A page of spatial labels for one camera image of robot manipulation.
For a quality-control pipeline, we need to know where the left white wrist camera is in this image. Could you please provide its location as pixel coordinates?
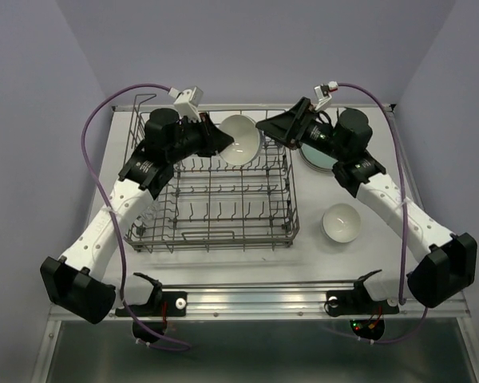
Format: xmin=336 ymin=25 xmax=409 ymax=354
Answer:
xmin=168 ymin=86 xmax=204 ymax=120

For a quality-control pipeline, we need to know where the aluminium mounting rail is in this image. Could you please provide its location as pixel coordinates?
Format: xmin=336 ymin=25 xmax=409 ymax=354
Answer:
xmin=49 ymin=283 xmax=473 ymax=320

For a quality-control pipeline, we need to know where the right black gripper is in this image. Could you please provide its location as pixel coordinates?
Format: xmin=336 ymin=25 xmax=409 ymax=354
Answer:
xmin=256 ymin=96 xmax=346 ymax=161

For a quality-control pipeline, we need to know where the light green flower plate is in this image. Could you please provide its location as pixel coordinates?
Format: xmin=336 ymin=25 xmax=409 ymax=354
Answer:
xmin=299 ymin=144 xmax=337 ymax=172

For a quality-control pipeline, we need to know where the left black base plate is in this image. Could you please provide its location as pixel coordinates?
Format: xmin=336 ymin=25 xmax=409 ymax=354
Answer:
xmin=129 ymin=290 xmax=188 ymax=318

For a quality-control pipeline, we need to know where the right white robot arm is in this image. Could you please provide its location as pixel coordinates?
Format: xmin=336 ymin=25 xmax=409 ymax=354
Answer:
xmin=255 ymin=97 xmax=477 ymax=311

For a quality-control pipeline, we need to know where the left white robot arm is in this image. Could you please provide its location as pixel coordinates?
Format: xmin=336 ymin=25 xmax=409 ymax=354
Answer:
xmin=40 ymin=108 xmax=234 ymax=324

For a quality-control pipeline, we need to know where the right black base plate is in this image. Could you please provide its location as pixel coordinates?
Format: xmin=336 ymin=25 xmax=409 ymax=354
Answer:
xmin=324 ymin=290 xmax=399 ymax=318

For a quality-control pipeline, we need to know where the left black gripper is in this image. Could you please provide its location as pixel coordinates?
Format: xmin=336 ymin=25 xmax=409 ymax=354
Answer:
xmin=167 ymin=112 xmax=234 ymax=164

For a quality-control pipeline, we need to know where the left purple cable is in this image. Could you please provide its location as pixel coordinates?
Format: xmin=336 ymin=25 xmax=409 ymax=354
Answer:
xmin=81 ymin=82 xmax=192 ymax=352

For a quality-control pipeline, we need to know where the clear glass cup front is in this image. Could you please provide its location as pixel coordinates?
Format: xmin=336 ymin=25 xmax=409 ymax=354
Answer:
xmin=133 ymin=204 xmax=159 ymax=236

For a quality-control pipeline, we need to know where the grey wire dish rack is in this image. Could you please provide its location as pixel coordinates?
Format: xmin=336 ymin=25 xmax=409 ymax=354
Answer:
xmin=123 ymin=93 xmax=300 ymax=255

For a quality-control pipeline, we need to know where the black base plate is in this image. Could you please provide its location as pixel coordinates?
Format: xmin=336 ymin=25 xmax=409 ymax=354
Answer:
xmin=129 ymin=290 xmax=188 ymax=318
xmin=324 ymin=290 xmax=399 ymax=318

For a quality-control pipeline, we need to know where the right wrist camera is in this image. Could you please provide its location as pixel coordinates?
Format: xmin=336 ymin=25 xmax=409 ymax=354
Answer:
xmin=314 ymin=81 xmax=338 ymax=112

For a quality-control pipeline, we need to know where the white ribbed bowl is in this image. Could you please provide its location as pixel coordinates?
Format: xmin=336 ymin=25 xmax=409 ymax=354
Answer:
xmin=219 ymin=115 xmax=261 ymax=166
xmin=321 ymin=203 xmax=362 ymax=243

